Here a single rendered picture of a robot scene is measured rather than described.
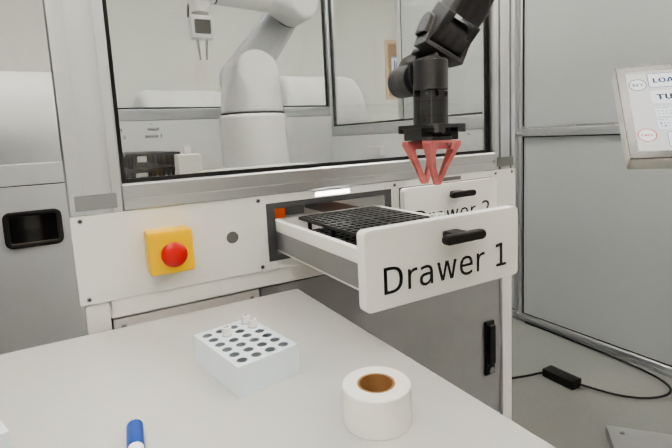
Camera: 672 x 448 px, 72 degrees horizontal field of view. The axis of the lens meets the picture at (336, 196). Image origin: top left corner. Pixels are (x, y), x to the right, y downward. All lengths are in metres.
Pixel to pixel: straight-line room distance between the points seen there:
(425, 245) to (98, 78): 0.57
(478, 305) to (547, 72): 1.53
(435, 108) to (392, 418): 0.48
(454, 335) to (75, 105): 0.98
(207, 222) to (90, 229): 0.18
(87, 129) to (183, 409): 0.46
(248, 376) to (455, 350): 0.79
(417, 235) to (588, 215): 1.86
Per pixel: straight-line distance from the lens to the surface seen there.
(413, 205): 1.05
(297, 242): 0.82
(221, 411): 0.57
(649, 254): 2.36
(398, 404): 0.49
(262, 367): 0.59
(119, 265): 0.85
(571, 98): 2.48
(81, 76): 0.84
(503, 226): 0.76
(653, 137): 1.39
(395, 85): 0.85
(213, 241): 0.87
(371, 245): 0.60
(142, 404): 0.62
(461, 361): 1.31
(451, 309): 1.23
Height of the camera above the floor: 1.05
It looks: 7 degrees down
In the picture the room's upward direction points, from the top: 3 degrees counter-clockwise
